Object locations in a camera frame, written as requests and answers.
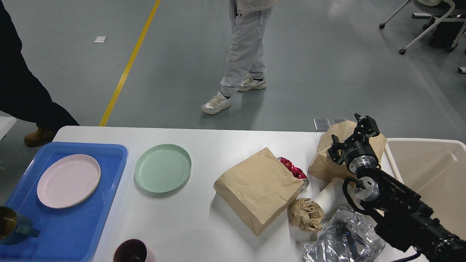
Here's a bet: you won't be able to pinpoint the pink mug dark inside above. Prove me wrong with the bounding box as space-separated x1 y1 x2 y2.
112 239 156 262

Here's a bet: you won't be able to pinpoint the green plate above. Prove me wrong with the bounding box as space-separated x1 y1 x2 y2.
134 144 192 193

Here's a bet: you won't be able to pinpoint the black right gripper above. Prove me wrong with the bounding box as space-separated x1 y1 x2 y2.
328 113 380 174

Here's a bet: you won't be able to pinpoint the silver floor socket plates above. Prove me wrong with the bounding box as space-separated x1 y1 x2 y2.
313 118 347 131

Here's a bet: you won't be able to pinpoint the small brown paper bag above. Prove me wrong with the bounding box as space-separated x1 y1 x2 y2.
307 120 387 182

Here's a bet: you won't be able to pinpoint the beige plastic bin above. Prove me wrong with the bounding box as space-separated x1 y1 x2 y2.
386 139 466 239

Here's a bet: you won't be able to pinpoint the white paper cup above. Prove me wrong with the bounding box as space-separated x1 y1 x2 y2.
313 178 350 217

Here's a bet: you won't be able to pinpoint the white side table corner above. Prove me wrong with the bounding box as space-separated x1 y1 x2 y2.
0 116 16 140

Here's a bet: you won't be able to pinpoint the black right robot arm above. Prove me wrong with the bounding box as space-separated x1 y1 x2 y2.
328 114 466 262

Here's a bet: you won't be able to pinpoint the blue mug yellow inside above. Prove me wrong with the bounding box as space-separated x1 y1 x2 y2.
0 206 40 245

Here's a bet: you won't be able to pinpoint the crushed red can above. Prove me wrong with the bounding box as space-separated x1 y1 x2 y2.
278 156 309 192

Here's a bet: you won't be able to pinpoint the crumpled brown paper ball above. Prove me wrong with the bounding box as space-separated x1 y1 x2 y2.
287 198 325 232

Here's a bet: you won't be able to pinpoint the person in black clothes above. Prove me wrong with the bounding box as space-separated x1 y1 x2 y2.
0 3 78 147

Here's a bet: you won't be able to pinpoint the white office chair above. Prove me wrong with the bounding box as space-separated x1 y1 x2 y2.
379 0 466 55

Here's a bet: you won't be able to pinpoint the person in white clothes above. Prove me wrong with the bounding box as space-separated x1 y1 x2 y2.
201 0 279 115

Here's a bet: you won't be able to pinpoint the pink plate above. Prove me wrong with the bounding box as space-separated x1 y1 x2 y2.
36 154 101 209

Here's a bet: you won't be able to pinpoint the blue plastic tray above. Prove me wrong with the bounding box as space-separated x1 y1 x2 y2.
0 142 128 262

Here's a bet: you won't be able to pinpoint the large brown paper bag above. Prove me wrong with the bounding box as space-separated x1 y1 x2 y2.
214 148 303 237

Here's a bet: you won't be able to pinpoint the crumpled clear plastic bag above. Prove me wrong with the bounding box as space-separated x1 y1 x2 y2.
303 206 386 262

